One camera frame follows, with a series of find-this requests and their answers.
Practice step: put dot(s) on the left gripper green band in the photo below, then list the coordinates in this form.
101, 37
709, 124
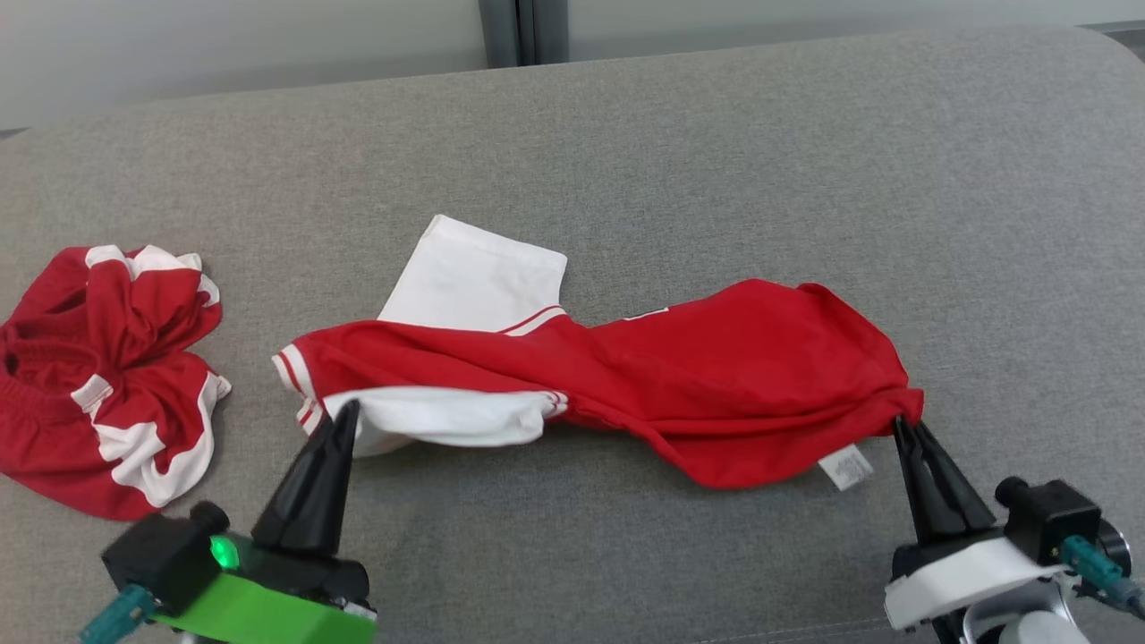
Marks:
268, 608

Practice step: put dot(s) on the red white basketball jersey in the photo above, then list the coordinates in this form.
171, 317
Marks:
716, 376

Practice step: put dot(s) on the red white sports shorts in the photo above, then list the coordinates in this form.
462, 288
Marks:
98, 376

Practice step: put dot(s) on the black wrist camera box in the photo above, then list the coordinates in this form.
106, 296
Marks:
1051, 519
161, 555

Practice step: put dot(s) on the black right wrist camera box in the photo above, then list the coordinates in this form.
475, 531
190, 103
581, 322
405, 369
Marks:
1051, 519

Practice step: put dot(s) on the grey partition post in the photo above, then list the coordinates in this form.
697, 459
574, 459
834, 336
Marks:
523, 31

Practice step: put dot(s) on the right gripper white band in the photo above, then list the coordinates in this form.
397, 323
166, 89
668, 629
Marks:
966, 572

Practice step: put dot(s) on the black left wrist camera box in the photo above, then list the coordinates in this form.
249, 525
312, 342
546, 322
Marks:
161, 555

